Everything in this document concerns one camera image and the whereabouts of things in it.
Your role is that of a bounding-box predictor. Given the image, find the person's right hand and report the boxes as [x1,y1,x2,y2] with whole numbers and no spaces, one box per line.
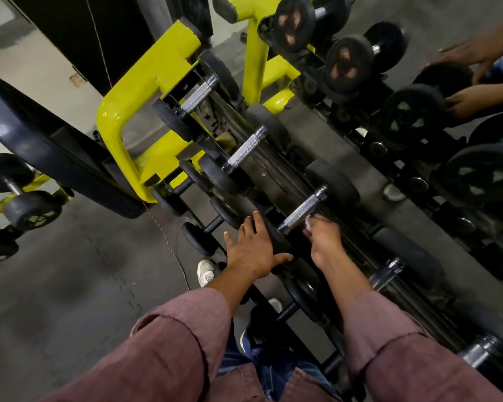
[303,214,346,271]

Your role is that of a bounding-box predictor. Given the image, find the person's left hand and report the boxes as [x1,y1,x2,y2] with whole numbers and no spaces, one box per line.
[224,212,294,279]

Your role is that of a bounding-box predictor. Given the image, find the black dumbbell chrome handle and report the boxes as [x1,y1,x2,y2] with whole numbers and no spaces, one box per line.
[367,228,445,294]
[452,296,503,371]
[262,159,361,256]

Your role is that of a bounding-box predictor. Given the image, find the row of ribbed plate dumbbells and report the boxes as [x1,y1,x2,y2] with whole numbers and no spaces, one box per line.
[150,159,361,402]

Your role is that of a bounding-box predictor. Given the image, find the row of black rubber dumbbells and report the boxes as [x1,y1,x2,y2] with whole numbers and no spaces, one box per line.
[152,50,292,197]

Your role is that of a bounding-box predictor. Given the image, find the black yellow dumbbell rack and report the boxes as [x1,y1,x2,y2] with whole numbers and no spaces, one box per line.
[96,0,503,402]

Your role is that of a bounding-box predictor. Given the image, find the person's right forearm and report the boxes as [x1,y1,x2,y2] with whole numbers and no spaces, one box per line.
[322,263,503,402]

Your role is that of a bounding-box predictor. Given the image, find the person's left forearm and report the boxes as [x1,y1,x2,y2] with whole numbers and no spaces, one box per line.
[37,267,257,402]

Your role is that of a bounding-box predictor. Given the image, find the person's white shoe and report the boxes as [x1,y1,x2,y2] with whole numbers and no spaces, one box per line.
[197,259,217,288]
[239,328,254,355]

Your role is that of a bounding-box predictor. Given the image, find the person's blue jeans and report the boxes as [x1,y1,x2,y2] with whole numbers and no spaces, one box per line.
[216,322,340,400]

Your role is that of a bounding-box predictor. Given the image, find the small white round object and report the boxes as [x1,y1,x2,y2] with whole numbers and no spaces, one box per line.
[381,183,406,202]

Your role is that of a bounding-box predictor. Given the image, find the grey concrete pillar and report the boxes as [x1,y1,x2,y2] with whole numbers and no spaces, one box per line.
[134,0,175,42]

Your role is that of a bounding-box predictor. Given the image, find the black metal post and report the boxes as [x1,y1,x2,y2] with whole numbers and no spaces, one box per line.
[163,0,215,38]

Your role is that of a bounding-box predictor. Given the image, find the black wall panel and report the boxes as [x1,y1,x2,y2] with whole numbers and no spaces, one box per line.
[6,0,156,97]

